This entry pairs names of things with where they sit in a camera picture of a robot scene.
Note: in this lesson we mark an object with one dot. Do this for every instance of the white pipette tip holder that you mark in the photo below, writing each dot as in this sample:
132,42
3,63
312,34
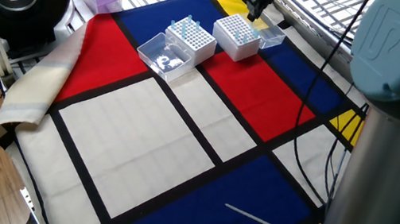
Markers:
223,43
203,54

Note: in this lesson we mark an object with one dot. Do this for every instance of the clear plastic holder lid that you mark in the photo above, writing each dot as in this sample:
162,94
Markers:
274,39
164,60

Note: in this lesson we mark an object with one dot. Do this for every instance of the Mondrian pattern tablecloth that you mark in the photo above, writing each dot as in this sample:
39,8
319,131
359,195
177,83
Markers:
138,146

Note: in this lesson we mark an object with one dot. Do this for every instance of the white corner bracket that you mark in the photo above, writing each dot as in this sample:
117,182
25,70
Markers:
26,201

